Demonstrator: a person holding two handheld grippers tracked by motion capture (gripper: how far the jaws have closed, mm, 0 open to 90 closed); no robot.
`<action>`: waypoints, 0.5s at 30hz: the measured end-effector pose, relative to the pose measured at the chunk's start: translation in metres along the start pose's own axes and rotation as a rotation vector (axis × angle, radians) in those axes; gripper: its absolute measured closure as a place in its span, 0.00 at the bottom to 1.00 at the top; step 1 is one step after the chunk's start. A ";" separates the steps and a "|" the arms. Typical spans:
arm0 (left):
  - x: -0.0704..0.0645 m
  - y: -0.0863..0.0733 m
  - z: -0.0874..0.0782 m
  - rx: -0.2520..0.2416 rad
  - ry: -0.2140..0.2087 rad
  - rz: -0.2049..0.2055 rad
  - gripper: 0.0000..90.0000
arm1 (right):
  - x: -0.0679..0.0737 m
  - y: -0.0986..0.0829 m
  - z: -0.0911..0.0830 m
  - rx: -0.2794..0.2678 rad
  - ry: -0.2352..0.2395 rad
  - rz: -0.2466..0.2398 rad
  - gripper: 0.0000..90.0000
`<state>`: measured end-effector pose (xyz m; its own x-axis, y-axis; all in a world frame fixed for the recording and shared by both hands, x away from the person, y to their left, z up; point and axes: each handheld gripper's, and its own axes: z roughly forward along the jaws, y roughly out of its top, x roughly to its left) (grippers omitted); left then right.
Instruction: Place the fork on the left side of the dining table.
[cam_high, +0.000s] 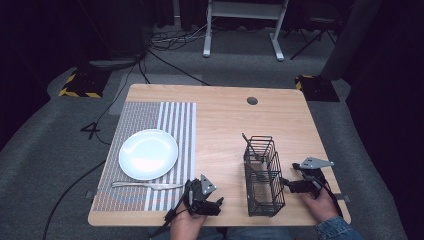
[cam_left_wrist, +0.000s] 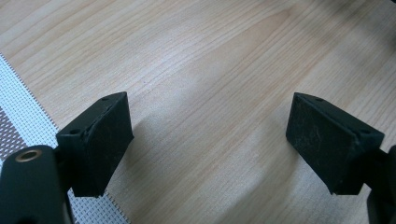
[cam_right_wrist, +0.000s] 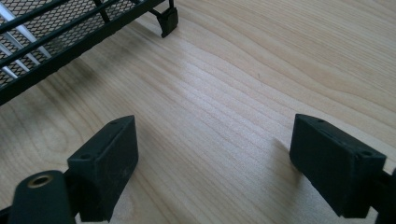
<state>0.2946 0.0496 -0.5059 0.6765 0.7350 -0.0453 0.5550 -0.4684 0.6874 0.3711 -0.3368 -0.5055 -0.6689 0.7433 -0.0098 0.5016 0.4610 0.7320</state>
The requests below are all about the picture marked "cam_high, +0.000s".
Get black yellow striped base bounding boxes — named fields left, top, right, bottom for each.
left=58, top=67, right=112, bottom=100
left=294, top=74, right=341, bottom=103

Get grey upright panel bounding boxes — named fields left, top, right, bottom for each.
left=320, top=0, right=383, bottom=82

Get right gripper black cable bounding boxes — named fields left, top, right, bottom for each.
left=311, top=173, right=345, bottom=219

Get black wire basket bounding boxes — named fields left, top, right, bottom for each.
left=242, top=134, right=287, bottom=218

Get person's blue jeans legs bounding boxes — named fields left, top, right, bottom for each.
left=199, top=226, right=319, bottom=240

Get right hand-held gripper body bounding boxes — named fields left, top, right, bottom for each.
left=287, top=156, right=335, bottom=198

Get grey metal utensil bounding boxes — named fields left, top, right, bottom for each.
left=241, top=132, right=268, bottom=183

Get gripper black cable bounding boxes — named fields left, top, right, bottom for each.
left=311, top=173, right=345, bottom=219
left=147, top=191, right=192, bottom=240

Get bundle of floor cables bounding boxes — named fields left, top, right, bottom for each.
left=146, top=19, right=214, bottom=53

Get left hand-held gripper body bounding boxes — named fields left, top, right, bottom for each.
left=181, top=173, right=224, bottom=217

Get white metal desk frame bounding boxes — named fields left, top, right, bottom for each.
left=202, top=0, right=291, bottom=62

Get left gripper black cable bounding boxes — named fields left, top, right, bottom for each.
left=147, top=191, right=192, bottom=240

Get person's right hand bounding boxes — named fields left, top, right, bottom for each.
left=300, top=188, right=340, bottom=224

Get grey striped placemat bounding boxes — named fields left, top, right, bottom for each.
left=92, top=101, right=198, bottom=213

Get person's left hand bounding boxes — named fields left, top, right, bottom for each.
left=169, top=207, right=209, bottom=232

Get white round plate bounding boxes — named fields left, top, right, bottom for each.
left=118, top=128, right=180, bottom=182

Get black tripod stand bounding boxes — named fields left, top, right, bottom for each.
left=289, top=14, right=338, bottom=62

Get long black floor cable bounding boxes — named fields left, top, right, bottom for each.
left=94, top=49, right=149, bottom=146

